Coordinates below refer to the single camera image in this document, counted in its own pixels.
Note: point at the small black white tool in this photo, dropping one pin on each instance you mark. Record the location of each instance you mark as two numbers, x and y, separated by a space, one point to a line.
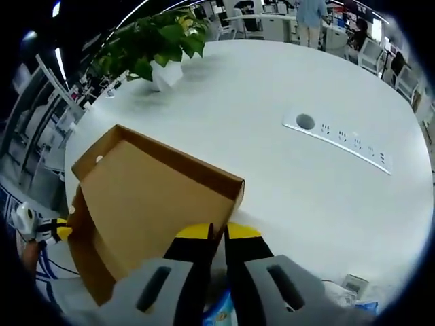
110 93

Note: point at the white desk socket panel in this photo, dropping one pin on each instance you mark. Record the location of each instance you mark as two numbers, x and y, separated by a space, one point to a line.
340 137

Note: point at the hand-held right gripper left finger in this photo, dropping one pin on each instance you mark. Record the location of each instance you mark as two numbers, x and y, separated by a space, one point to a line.
153 292

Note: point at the green potted plant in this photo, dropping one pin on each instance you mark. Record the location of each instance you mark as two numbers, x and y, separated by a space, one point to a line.
159 34

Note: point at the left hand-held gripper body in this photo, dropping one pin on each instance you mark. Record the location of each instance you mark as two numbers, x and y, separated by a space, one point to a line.
23 219

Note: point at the brown cardboard shoe box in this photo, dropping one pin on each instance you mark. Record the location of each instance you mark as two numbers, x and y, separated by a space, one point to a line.
146 197

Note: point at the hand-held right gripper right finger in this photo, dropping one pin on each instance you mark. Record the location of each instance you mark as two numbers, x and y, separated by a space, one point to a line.
272 292

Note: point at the white mesh office chair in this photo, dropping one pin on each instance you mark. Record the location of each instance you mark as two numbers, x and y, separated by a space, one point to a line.
372 52
408 79

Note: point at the light blue wet wipes packet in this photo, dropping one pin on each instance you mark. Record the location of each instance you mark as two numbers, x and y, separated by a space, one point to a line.
221 310

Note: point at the white carton box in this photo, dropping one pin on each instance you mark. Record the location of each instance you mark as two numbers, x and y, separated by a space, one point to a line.
355 284

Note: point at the blue tissue pack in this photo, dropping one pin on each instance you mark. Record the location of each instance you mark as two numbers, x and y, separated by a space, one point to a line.
367 305

